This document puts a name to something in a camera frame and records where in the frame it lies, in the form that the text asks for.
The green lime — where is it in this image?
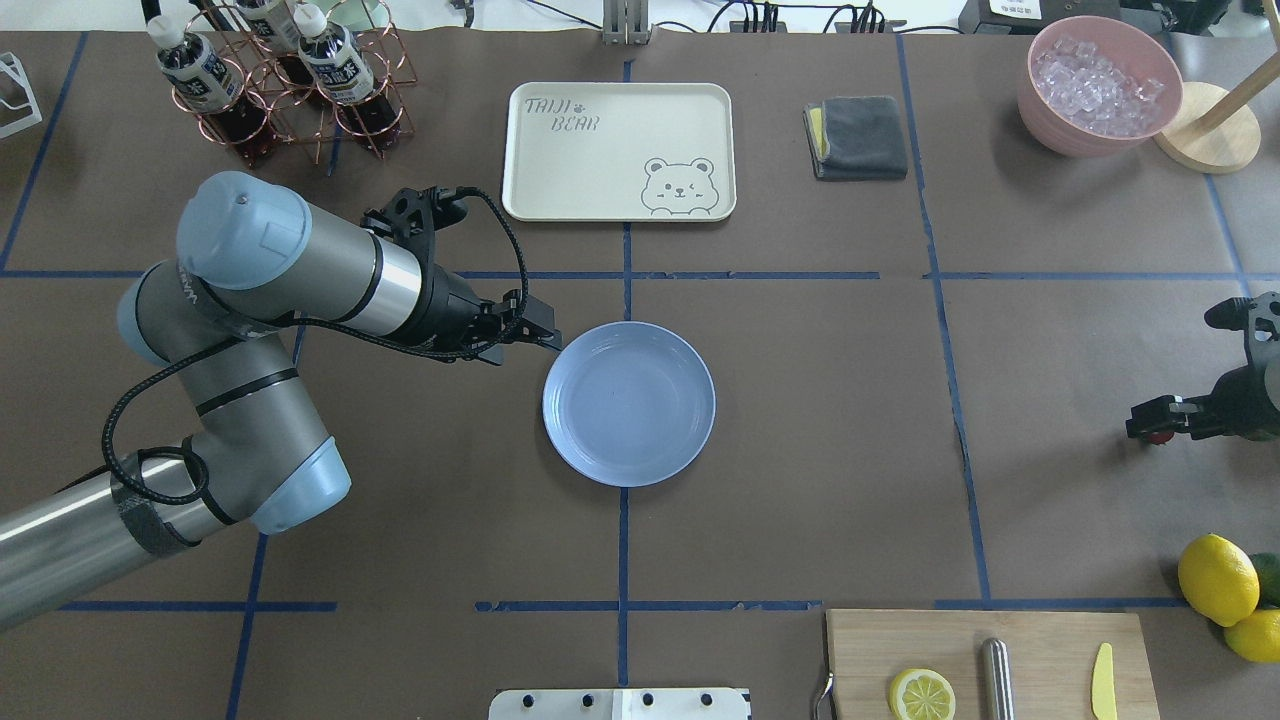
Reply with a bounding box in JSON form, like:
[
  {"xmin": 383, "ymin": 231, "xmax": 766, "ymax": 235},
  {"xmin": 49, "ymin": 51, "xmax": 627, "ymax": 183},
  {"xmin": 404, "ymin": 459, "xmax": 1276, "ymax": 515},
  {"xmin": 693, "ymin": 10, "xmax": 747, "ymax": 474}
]
[{"xmin": 1249, "ymin": 552, "xmax": 1280, "ymax": 609}]

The blue plate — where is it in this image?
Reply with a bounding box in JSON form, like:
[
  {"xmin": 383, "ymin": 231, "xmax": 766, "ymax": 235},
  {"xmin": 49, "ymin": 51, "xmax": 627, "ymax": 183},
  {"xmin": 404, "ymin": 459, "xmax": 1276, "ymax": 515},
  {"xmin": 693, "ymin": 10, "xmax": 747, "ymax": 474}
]
[{"xmin": 541, "ymin": 322, "xmax": 717, "ymax": 488}]

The wooden cutting board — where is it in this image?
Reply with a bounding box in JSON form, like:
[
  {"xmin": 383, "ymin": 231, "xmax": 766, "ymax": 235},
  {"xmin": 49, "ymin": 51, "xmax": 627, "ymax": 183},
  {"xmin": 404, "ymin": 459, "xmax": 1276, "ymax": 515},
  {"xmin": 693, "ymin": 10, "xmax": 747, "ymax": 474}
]
[{"xmin": 826, "ymin": 609, "xmax": 1161, "ymax": 720}]

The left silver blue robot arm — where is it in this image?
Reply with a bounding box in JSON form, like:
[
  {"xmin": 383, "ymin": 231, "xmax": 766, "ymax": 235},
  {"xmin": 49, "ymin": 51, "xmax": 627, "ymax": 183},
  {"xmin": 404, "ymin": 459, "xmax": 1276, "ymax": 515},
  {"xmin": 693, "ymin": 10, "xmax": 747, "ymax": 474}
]
[{"xmin": 1, "ymin": 170, "xmax": 563, "ymax": 629}]

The grey folded cloth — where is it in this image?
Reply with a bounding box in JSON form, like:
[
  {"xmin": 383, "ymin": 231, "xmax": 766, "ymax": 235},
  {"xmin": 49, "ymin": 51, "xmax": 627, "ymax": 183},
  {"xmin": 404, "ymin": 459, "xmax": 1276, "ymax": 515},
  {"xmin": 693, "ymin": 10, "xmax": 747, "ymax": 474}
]
[{"xmin": 803, "ymin": 96, "xmax": 908, "ymax": 182}]

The dark drink bottle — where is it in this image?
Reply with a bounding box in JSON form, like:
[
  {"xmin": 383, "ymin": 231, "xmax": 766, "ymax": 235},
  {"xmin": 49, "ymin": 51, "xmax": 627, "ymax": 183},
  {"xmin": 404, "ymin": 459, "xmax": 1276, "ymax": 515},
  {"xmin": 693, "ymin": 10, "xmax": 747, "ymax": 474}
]
[
  {"xmin": 146, "ymin": 14, "xmax": 274, "ymax": 161},
  {"xmin": 234, "ymin": 1, "xmax": 315, "ymax": 88},
  {"xmin": 293, "ymin": 3, "xmax": 401, "ymax": 152}
]

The cream bear tray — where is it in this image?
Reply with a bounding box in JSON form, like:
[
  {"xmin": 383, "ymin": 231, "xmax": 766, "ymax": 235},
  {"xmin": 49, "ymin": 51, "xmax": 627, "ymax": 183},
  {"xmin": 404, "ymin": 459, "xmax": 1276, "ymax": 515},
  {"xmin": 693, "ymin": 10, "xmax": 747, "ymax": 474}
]
[{"xmin": 502, "ymin": 82, "xmax": 737, "ymax": 223}]

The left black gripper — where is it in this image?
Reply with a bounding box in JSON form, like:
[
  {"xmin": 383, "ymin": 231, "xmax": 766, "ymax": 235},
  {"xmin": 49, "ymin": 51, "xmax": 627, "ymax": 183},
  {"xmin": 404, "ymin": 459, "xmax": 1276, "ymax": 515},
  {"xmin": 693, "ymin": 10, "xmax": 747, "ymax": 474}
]
[{"xmin": 419, "ymin": 264, "xmax": 563, "ymax": 354}]

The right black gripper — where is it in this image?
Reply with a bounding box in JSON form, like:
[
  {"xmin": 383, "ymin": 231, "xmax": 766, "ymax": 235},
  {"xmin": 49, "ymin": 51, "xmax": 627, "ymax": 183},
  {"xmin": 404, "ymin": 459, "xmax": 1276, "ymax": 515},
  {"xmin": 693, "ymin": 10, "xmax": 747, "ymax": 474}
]
[{"xmin": 1126, "ymin": 363, "xmax": 1279, "ymax": 442}]

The yellow plastic knife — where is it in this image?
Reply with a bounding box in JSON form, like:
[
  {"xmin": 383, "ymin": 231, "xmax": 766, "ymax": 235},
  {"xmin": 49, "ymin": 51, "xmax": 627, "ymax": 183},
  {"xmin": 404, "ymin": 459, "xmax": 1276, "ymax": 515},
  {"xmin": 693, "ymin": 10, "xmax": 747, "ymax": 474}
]
[{"xmin": 1091, "ymin": 642, "xmax": 1117, "ymax": 720}]

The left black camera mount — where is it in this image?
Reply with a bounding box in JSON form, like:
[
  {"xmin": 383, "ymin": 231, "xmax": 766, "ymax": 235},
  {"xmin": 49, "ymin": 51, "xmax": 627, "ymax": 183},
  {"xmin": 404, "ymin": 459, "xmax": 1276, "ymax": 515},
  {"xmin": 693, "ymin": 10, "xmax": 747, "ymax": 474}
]
[{"xmin": 358, "ymin": 186, "xmax": 468, "ymax": 254}]

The metal knife handle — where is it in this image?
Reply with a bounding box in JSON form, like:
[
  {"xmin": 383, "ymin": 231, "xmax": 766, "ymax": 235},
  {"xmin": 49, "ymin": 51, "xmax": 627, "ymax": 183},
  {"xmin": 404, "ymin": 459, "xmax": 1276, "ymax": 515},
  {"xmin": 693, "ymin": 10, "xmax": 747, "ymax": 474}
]
[{"xmin": 980, "ymin": 637, "xmax": 1016, "ymax": 719}]

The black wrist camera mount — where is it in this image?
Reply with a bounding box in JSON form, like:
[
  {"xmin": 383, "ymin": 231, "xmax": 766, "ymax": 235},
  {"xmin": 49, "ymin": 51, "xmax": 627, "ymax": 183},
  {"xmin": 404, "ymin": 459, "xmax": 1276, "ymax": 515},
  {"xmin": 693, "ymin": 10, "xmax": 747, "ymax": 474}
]
[{"xmin": 1203, "ymin": 292, "xmax": 1279, "ymax": 372}]

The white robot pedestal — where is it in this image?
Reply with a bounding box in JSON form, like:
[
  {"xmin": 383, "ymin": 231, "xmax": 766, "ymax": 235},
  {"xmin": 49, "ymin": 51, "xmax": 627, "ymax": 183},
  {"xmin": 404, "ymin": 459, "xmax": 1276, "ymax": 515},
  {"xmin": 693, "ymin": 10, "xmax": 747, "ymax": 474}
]
[{"xmin": 488, "ymin": 687, "xmax": 753, "ymax": 719}]

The pink bowl of ice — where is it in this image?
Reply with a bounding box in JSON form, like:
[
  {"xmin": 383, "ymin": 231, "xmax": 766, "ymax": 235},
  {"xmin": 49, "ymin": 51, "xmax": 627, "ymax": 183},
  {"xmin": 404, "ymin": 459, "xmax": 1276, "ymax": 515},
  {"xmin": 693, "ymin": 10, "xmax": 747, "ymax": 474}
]
[{"xmin": 1018, "ymin": 15, "xmax": 1183, "ymax": 158}]

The lemon half slice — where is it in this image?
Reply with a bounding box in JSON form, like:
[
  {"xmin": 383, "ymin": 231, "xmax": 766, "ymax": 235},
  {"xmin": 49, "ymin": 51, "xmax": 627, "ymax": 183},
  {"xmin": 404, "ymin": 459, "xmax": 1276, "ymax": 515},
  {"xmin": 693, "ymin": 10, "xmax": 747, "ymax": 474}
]
[{"xmin": 887, "ymin": 667, "xmax": 957, "ymax": 719}]

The copper wire bottle rack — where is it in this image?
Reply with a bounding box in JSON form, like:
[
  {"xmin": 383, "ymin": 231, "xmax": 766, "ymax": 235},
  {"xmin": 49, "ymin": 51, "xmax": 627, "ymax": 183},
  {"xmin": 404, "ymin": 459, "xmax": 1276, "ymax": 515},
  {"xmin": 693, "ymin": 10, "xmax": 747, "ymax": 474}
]
[{"xmin": 142, "ymin": 1, "xmax": 419, "ymax": 169}]

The yellow lemon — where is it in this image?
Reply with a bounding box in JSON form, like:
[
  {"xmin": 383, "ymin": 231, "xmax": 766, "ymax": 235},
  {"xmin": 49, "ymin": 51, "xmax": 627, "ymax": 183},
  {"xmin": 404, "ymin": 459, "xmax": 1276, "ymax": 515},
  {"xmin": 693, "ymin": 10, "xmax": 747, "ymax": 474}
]
[
  {"xmin": 1178, "ymin": 533, "xmax": 1261, "ymax": 628},
  {"xmin": 1222, "ymin": 609, "xmax": 1279, "ymax": 664}
]

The wooden cup stand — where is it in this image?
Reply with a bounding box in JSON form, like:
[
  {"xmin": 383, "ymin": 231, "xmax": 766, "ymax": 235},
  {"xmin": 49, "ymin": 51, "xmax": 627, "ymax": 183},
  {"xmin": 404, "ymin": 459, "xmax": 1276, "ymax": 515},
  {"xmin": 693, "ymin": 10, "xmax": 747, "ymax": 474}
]
[{"xmin": 1155, "ymin": 53, "xmax": 1279, "ymax": 174}]

